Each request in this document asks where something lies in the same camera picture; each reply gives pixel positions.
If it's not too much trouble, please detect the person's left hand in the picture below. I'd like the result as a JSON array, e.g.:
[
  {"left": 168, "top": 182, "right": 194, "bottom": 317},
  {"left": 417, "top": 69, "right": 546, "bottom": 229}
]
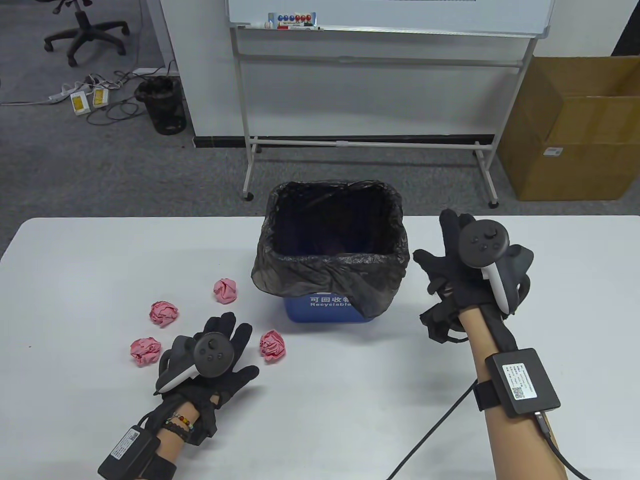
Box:
[{"left": 152, "top": 312, "right": 260, "bottom": 413}]

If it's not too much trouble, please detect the person's right hand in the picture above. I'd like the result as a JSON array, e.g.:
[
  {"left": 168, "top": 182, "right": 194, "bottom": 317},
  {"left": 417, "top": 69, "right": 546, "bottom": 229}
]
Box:
[{"left": 413, "top": 209, "right": 503, "bottom": 321}]

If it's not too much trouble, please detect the pink paper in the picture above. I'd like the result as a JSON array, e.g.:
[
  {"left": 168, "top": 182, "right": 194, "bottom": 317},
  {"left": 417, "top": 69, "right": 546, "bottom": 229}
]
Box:
[
  {"left": 259, "top": 330, "right": 287, "bottom": 364},
  {"left": 149, "top": 300, "right": 179, "bottom": 328},
  {"left": 130, "top": 337, "right": 163, "bottom": 368},
  {"left": 214, "top": 278, "right": 238, "bottom": 304}
]

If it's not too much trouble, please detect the blue recycling bin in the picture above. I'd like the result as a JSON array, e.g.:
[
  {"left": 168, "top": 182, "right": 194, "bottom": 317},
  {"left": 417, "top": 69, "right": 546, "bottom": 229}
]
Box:
[{"left": 284, "top": 290, "right": 377, "bottom": 325}]

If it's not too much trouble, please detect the person's right forearm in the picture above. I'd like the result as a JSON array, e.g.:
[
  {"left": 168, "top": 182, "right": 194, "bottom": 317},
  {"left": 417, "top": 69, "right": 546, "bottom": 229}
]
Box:
[{"left": 457, "top": 305, "right": 576, "bottom": 480}]

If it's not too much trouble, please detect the black plastic bin liner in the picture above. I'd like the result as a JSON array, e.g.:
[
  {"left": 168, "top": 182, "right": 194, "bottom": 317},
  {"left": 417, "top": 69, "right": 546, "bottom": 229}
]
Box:
[{"left": 251, "top": 180, "right": 411, "bottom": 318}]

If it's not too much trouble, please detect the black and white controller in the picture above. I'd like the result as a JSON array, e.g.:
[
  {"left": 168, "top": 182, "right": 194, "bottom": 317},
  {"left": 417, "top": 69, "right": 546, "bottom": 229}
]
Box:
[
  {"left": 156, "top": 332, "right": 234, "bottom": 396},
  {"left": 459, "top": 220, "right": 534, "bottom": 317}
]

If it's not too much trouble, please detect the black wrist sensor box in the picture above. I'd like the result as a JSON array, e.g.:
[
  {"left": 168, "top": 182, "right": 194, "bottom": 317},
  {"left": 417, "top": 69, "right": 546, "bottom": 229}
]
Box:
[
  {"left": 485, "top": 348, "right": 562, "bottom": 419},
  {"left": 97, "top": 426, "right": 161, "bottom": 480}
]

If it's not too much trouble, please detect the brown cardboard box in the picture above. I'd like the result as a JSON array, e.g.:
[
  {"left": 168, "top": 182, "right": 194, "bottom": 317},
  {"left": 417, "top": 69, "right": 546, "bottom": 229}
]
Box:
[{"left": 497, "top": 56, "right": 640, "bottom": 202}]

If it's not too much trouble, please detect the grey metal whiteboard stand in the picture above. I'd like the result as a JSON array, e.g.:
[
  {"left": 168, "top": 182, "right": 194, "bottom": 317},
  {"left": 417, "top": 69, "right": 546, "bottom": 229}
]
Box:
[{"left": 230, "top": 25, "right": 541, "bottom": 208}]

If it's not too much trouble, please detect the white whiteboard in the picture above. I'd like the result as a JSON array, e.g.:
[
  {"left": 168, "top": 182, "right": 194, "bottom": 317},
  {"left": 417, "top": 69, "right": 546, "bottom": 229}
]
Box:
[{"left": 226, "top": 0, "right": 557, "bottom": 40}]

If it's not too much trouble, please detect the black mesh wastebasket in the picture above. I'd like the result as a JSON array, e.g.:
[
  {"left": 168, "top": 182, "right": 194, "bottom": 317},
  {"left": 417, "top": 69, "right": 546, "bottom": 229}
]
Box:
[{"left": 135, "top": 76, "right": 187, "bottom": 135}]

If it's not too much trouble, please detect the pack of coloured magnets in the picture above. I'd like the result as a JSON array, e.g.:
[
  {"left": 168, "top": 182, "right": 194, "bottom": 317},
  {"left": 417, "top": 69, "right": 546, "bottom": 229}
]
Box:
[{"left": 268, "top": 12, "right": 317, "bottom": 27}]

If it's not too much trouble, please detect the white power strip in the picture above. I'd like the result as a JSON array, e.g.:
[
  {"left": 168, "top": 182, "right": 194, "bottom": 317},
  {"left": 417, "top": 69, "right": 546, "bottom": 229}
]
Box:
[{"left": 49, "top": 82, "right": 98, "bottom": 104}]

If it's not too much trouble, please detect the office chair base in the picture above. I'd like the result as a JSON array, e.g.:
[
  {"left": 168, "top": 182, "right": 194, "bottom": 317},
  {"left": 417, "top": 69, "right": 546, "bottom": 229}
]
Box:
[{"left": 44, "top": 0, "right": 131, "bottom": 68}]

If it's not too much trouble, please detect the black wrist strap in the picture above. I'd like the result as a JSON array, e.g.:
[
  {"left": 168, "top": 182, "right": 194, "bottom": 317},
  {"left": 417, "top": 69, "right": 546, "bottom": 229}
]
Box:
[
  {"left": 474, "top": 380, "right": 502, "bottom": 412},
  {"left": 145, "top": 452, "right": 177, "bottom": 480}
]

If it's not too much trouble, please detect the black sensor cable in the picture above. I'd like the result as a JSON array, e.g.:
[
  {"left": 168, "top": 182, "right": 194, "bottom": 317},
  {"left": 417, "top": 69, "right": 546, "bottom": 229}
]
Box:
[{"left": 385, "top": 379, "right": 591, "bottom": 480}]

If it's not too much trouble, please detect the tangle of black cables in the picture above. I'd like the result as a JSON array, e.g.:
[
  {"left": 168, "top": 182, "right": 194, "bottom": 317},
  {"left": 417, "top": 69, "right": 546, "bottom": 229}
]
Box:
[{"left": 87, "top": 60, "right": 181, "bottom": 126}]

